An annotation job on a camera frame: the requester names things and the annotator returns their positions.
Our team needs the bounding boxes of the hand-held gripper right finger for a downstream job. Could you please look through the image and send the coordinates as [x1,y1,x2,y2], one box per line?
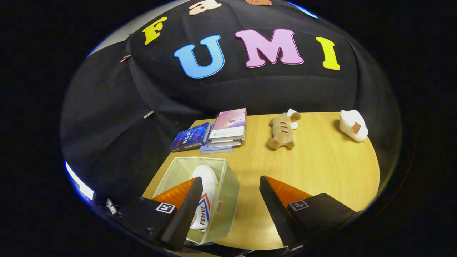
[259,175,358,250]

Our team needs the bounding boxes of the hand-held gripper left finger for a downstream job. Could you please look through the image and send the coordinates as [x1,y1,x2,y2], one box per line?
[115,177,204,252]

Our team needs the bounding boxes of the white striped canvas shoe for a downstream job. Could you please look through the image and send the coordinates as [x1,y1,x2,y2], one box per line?
[189,165,219,232]

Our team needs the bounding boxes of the cream fabric storage box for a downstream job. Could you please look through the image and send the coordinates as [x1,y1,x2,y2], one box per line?
[152,156,241,246]

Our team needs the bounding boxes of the light blue book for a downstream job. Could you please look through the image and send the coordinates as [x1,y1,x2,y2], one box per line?
[200,123,234,155]

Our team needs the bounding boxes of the dark blue book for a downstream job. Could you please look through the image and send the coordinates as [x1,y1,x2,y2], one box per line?
[169,122,212,153]

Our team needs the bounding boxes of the white paperback book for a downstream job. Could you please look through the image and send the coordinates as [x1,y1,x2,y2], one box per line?
[206,140,242,148]

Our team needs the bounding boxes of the brown plush toy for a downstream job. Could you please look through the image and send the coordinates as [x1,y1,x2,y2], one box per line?
[266,109,301,150]

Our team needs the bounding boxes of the computer monitor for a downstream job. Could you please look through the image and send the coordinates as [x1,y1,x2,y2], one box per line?
[65,161,96,201]

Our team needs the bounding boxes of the pink cover book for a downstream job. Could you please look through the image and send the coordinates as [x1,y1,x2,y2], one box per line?
[208,108,247,142]

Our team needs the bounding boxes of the white plush toy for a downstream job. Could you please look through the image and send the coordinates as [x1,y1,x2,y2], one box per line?
[339,109,369,142]

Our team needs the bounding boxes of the black backdrop cloth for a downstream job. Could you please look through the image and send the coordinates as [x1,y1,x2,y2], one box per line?
[60,0,402,211]

